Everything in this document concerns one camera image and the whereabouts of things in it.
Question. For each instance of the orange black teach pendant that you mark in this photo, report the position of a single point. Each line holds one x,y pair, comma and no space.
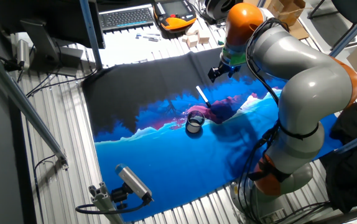
173,21

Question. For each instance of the brown cardboard box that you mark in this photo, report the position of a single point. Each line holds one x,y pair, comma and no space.
287,9

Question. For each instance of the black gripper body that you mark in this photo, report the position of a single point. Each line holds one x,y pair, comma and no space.
226,69

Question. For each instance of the aluminium frame post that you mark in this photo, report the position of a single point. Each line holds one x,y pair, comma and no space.
89,34

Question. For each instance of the black filament spool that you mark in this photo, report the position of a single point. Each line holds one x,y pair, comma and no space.
219,7

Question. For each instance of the black mesh pen holder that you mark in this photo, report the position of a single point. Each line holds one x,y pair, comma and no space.
194,128

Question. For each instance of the black fabric bundle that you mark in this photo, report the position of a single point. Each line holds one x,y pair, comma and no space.
352,161

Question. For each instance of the pale wooden block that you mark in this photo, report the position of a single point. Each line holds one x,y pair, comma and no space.
192,29

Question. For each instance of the long aluminium frame bar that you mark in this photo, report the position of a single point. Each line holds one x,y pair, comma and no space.
20,99

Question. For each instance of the silver aluminium post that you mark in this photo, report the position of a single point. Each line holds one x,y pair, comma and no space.
261,2

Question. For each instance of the grey marker pen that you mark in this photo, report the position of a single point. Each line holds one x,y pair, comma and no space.
150,38

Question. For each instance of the black computer monitor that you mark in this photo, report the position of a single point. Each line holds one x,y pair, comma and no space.
57,21

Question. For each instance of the aluminium frame bar with foot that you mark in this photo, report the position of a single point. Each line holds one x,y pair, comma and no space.
352,31

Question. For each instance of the dark office chair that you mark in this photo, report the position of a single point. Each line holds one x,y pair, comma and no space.
349,7

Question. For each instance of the landscape print cloth mat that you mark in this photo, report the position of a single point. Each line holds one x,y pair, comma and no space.
166,161

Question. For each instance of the short aluminium profile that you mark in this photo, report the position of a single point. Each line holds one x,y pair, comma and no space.
104,202

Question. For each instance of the silver camera with blue end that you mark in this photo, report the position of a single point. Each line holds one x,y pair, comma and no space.
133,182

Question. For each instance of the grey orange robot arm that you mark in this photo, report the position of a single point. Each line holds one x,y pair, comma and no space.
309,84

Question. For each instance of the black camera ball mount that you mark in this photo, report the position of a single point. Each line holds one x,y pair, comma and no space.
119,195

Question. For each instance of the small blue white item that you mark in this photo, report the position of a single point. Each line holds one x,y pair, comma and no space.
138,35

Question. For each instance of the small wooden block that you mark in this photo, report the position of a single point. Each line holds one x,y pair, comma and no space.
184,38

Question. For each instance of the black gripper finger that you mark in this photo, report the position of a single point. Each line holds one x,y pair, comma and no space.
213,75
234,72

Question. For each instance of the black computer keyboard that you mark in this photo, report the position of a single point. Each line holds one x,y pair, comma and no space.
125,18

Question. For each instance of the grey monitor stand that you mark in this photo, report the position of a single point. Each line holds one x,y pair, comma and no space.
41,43

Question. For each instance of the white pen with black cap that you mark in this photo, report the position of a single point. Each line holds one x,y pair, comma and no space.
201,95

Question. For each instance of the grey metal bar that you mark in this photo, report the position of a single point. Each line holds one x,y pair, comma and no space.
346,214

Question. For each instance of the silver cylindrical camera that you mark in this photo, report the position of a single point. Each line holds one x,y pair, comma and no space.
23,53

